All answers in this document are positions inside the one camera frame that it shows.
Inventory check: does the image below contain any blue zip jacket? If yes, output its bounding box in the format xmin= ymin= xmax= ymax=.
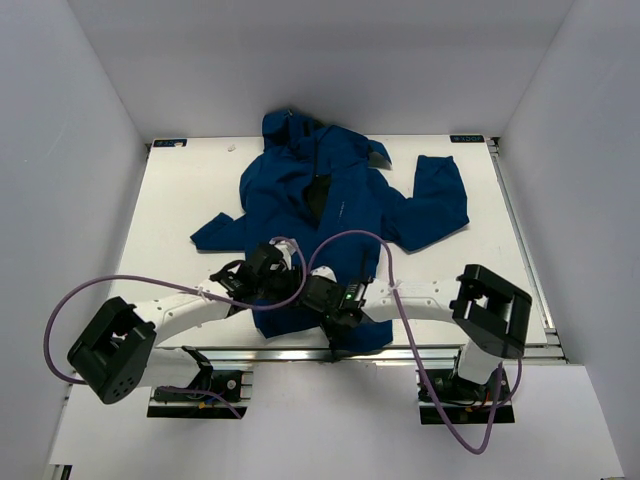
xmin=188 ymin=107 xmax=470 ymax=354

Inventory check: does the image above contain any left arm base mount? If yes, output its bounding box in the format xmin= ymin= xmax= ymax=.
xmin=147 ymin=367 xmax=253 ymax=420

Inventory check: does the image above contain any right blue table label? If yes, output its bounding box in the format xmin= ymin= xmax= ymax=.
xmin=449 ymin=134 xmax=485 ymax=143

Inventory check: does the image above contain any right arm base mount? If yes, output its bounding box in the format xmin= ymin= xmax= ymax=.
xmin=419 ymin=347 xmax=516 ymax=425

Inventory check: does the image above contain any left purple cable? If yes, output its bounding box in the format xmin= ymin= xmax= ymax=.
xmin=42 ymin=235 xmax=309 ymax=419

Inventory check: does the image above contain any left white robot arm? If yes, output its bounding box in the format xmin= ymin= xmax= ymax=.
xmin=67 ymin=237 xmax=306 ymax=405

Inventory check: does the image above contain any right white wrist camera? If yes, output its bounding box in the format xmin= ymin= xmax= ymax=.
xmin=309 ymin=266 xmax=337 ymax=286

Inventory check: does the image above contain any blue table label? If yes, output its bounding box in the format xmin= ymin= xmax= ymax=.
xmin=449 ymin=134 xmax=485 ymax=143
xmin=152 ymin=138 xmax=187 ymax=148

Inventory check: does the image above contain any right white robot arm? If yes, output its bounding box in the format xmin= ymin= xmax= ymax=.
xmin=299 ymin=264 xmax=532 ymax=399

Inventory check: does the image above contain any left blue table label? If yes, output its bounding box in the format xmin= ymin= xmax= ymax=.
xmin=152 ymin=138 xmax=187 ymax=148

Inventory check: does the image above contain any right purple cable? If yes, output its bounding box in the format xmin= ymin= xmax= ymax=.
xmin=307 ymin=229 xmax=524 ymax=455

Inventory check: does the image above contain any purple cable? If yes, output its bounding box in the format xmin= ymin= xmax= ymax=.
xmin=42 ymin=235 xmax=309 ymax=419
xmin=307 ymin=229 xmax=524 ymax=455

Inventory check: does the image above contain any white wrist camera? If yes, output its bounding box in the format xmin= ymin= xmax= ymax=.
xmin=269 ymin=237 xmax=300 ymax=270
xmin=309 ymin=266 xmax=337 ymax=286

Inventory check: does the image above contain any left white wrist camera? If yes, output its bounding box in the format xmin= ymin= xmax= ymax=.
xmin=269 ymin=237 xmax=300 ymax=270

